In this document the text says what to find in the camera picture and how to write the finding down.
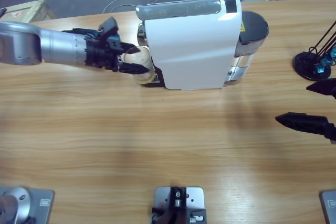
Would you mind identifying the white block with dark post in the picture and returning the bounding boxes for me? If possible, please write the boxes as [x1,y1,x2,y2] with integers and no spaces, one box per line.
[151,186,207,224]

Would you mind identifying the silver coffee machine lever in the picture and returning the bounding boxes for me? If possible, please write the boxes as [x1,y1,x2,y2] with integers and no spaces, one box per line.
[135,0,223,22]

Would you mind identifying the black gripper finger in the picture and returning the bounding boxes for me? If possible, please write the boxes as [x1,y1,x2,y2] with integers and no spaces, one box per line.
[306,78,336,96]
[275,112,336,145]

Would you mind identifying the wooden crate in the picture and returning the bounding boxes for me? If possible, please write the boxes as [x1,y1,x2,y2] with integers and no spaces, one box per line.
[0,0,57,24]

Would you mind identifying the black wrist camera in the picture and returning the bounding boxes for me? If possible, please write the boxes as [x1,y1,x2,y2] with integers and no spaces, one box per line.
[98,16,119,41]

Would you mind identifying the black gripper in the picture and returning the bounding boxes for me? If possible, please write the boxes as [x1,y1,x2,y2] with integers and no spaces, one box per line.
[83,34,152,75]

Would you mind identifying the clear glass cup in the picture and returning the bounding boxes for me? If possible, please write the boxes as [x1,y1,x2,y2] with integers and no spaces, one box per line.
[123,46,155,86]

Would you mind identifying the clear water tank black lid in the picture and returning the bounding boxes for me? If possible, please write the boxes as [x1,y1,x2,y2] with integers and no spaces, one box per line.
[227,10,270,86]

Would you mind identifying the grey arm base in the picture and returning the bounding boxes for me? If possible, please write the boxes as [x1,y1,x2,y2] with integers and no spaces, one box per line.
[319,190,336,224]
[0,186,55,224]

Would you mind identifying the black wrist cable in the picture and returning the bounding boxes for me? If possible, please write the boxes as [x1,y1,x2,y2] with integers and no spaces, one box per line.
[62,27,102,36]

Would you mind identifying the metal drip tray grate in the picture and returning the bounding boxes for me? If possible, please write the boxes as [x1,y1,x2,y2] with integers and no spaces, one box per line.
[141,73,165,88]

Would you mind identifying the white capsule coffee machine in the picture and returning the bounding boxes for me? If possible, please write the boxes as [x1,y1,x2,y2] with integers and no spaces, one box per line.
[135,0,244,91]

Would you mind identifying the black capsule holder stand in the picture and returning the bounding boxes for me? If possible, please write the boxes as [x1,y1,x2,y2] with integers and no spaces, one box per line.
[292,20,336,82]

